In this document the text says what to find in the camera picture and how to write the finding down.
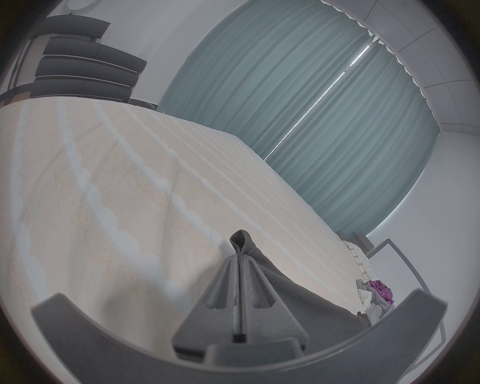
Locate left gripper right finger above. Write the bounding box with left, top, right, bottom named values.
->
left=241, top=257, right=309, bottom=351

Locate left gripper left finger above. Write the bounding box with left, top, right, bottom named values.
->
left=172, top=257, right=240, bottom=361

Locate black T-shirt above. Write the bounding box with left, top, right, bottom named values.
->
left=229, top=229, right=372, bottom=340

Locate bed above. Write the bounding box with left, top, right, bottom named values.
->
left=0, top=98, right=447, bottom=361

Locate white printed pillow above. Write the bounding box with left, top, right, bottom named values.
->
left=343, top=240, right=376, bottom=286

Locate white garment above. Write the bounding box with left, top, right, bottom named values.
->
left=365, top=300, right=391, bottom=325

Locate grey bedside table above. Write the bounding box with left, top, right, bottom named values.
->
left=337, top=229, right=374, bottom=252

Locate purple satin garment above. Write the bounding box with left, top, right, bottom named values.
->
left=369, top=279, right=394, bottom=305

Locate blue-green curtain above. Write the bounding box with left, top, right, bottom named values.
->
left=264, top=35, right=441, bottom=235
left=157, top=0, right=376, bottom=160

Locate black chest of drawers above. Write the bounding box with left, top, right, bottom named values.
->
left=30, top=17, right=148, bottom=102

